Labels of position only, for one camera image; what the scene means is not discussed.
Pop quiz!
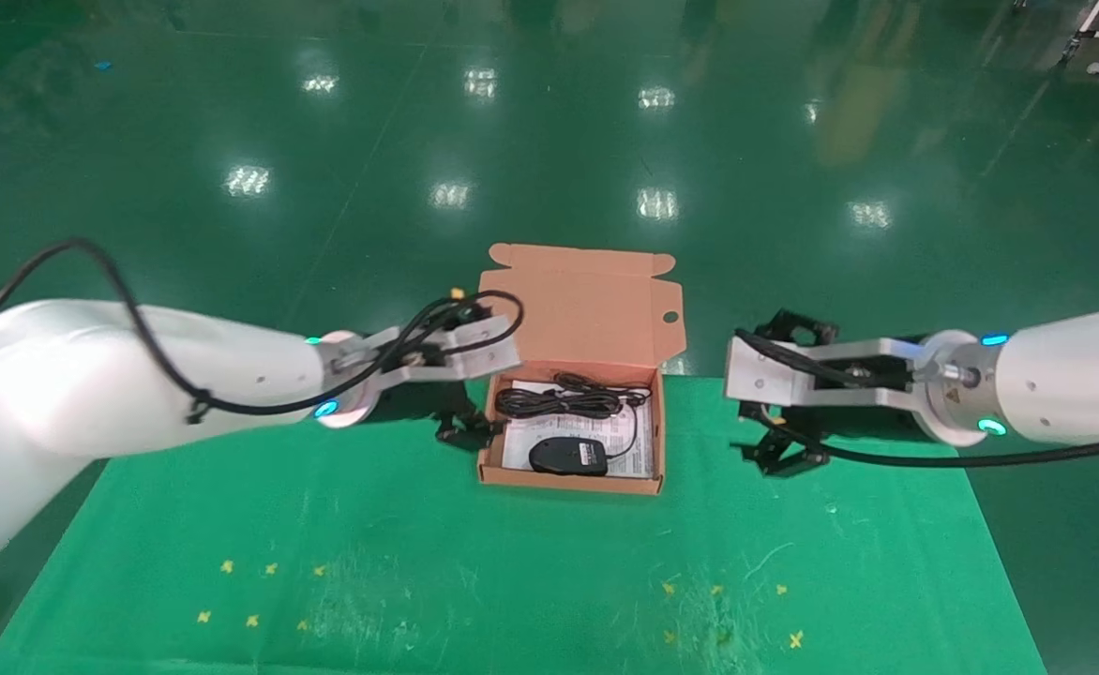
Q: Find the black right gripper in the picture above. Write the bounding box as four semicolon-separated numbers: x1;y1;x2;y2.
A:
735;307;933;480

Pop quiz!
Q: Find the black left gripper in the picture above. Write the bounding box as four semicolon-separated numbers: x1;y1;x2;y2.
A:
414;380;505;454

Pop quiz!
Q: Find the black data cable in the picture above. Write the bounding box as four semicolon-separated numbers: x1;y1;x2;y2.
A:
495;371;654;421

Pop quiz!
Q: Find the black wired computer mouse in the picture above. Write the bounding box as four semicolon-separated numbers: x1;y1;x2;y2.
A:
529;394;650;477

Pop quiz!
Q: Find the open brown cardboard box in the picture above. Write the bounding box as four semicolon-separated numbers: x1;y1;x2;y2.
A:
471;244;686;496

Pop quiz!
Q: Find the green table cloth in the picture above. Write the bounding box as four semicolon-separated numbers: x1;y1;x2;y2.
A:
0;344;1047;675

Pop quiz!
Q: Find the white printed instruction sheet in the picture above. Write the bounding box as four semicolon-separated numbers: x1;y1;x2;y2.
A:
500;380;654;479

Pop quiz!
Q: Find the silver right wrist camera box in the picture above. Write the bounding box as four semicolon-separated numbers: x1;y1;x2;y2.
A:
724;333;931;412

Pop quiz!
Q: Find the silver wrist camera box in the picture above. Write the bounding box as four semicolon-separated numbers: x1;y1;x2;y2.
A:
724;333;931;412
353;316;523;386

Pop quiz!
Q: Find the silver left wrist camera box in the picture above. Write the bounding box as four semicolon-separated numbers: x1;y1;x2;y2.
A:
353;316;523;386

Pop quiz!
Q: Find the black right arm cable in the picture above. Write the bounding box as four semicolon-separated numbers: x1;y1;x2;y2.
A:
735;328;1099;470

